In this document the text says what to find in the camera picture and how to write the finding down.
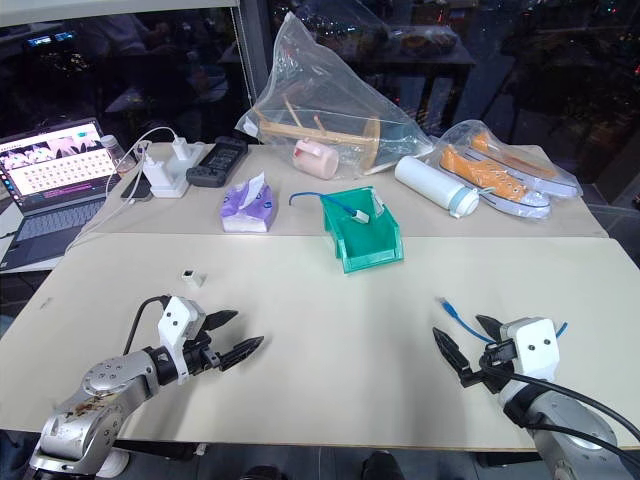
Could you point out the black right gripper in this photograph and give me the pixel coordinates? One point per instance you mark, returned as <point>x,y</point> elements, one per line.
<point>495,365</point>

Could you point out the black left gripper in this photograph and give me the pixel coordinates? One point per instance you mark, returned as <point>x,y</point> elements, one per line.
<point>202,357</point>

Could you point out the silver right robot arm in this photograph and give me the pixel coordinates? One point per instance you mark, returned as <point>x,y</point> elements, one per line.
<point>565,415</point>

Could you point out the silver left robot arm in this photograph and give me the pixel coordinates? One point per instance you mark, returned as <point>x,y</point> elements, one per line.
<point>100,395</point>

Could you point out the small white cube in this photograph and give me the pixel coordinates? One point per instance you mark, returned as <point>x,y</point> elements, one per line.
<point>192,279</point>

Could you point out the purple tissue pack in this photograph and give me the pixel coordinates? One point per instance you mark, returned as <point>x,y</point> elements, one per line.
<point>245,207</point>

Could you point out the green plastic bin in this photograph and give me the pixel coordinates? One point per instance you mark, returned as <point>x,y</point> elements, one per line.
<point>370,247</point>

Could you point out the dark rounded shape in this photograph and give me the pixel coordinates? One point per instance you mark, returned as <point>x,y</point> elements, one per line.
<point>381,466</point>

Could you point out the orange canvas sneaker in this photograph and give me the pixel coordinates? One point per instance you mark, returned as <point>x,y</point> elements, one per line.
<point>520,160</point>
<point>490,182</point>

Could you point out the white thermos bottle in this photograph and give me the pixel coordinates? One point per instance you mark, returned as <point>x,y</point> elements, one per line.
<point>430,182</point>

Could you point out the large white power adapter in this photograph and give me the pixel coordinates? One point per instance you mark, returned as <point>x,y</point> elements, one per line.
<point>167,182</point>

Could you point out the black smartphone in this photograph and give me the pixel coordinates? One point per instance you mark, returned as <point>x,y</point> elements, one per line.
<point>136,190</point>

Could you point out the black remote control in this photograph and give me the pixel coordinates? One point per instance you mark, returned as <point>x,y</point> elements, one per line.
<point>220,160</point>

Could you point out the orange shoes in bag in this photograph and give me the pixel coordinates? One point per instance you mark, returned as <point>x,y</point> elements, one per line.
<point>560,182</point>

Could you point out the small white charger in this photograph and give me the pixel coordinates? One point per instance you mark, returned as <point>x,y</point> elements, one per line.
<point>182,152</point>

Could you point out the pink mug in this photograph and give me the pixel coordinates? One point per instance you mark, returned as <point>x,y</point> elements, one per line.
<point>317,160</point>

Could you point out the small clear bottle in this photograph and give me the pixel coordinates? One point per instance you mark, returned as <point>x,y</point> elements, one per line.
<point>114,150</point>

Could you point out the wooden rack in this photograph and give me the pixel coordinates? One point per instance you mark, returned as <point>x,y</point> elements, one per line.
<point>320,132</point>

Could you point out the grey laptop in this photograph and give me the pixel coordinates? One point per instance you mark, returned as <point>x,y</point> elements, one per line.
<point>50,200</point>

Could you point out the large clear plastic bag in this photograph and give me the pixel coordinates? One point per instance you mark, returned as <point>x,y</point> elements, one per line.
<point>320,75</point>

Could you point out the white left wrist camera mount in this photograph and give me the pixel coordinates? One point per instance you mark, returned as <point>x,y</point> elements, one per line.
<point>175,320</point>

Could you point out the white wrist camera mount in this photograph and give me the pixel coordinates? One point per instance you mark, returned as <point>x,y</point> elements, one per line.
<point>175,320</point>
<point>535,347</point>

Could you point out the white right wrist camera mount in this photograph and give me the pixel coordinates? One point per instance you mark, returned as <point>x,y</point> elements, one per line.
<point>535,347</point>

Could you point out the grey window frame post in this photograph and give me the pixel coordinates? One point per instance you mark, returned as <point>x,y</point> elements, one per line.
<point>257,50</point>

